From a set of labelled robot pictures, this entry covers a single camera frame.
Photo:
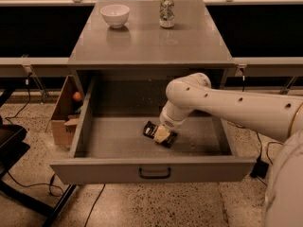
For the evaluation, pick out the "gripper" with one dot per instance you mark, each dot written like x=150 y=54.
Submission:
x=169 y=124

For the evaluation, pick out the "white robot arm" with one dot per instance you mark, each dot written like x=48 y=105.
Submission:
x=276 y=116

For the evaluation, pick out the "grey open top drawer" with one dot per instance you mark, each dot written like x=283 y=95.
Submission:
x=109 y=145

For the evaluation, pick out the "grey cabinet counter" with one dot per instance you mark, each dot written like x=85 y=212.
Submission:
x=142 y=44

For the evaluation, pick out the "orange fruit in box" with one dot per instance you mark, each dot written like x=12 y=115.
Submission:
x=77 y=97

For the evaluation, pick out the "brown cardboard box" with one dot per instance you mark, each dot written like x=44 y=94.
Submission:
x=65 y=116

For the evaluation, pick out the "black power adapter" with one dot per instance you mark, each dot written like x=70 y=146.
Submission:
x=260 y=169

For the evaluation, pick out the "silver green soda can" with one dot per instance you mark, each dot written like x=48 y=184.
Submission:
x=166 y=13

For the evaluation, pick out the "white ceramic bowl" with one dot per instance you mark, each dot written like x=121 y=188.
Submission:
x=115 y=15

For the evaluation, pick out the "black chair base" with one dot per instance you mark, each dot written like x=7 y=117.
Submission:
x=32 y=174

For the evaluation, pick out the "black drawer handle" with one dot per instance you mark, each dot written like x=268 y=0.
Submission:
x=152 y=174

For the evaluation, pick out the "grey horizontal rail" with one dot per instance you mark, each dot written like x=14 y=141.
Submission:
x=42 y=67

